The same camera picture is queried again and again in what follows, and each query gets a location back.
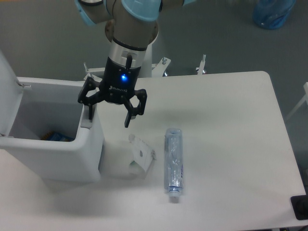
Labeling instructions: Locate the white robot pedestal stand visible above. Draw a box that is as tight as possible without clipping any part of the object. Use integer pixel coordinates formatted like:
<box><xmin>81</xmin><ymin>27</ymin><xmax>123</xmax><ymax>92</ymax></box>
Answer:
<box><xmin>82</xmin><ymin>19</ymin><xmax>208</xmax><ymax>81</ymax></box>

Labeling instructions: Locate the white push-button trash can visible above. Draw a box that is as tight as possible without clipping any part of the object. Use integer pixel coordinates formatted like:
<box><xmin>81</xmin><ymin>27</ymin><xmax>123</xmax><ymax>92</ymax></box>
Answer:
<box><xmin>0</xmin><ymin>55</ymin><xmax>104</xmax><ymax>182</ymax></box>

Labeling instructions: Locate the blue yellow trash in bin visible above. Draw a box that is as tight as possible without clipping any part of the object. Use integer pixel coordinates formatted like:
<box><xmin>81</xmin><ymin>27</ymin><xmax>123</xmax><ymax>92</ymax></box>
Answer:
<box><xmin>41</xmin><ymin>131</ymin><xmax>74</xmax><ymax>142</ymax></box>

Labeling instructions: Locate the blue plastic bag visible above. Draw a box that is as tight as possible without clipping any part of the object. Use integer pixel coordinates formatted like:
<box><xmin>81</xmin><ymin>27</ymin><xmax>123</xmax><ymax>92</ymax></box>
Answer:
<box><xmin>252</xmin><ymin>0</ymin><xmax>296</xmax><ymax>30</ymax></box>

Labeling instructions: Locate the crushed clear plastic bottle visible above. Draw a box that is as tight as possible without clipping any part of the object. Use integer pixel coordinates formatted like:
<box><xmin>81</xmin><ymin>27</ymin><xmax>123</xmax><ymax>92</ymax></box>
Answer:
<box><xmin>164</xmin><ymin>128</ymin><xmax>183</xmax><ymax>204</ymax></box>

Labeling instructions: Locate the white frame at right edge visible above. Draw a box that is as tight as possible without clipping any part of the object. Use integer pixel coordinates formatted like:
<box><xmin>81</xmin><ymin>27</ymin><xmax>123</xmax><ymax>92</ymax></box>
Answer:
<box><xmin>286</xmin><ymin>82</ymin><xmax>308</xmax><ymax>121</ymax></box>

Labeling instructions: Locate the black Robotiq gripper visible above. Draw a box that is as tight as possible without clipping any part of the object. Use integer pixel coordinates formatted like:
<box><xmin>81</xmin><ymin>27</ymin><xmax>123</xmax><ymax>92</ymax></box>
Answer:
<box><xmin>77</xmin><ymin>56</ymin><xmax>148</xmax><ymax>128</ymax></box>

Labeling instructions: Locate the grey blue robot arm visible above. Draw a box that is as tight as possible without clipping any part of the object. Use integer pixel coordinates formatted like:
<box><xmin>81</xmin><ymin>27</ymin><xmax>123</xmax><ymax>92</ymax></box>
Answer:
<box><xmin>75</xmin><ymin>0</ymin><xmax>191</xmax><ymax>127</ymax></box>

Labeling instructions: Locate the crumpled white paper carton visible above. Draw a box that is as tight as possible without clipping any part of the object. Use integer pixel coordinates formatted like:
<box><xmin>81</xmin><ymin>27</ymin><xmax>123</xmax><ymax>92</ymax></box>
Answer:
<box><xmin>128</xmin><ymin>134</ymin><xmax>157</xmax><ymax>179</ymax></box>

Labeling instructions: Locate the black device at table edge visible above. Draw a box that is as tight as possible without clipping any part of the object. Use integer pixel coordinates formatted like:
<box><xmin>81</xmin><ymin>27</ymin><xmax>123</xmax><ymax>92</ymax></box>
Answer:
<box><xmin>291</xmin><ymin>195</ymin><xmax>308</xmax><ymax>220</ymax></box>

